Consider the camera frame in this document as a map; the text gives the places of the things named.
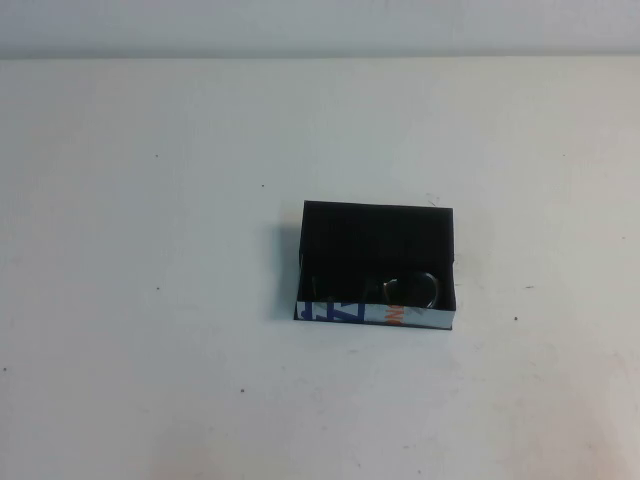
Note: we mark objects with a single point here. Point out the black framed glasses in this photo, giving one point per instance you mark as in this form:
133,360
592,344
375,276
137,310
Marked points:
434,288

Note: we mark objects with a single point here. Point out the black printed-front glasses case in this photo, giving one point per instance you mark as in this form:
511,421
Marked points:
370,235

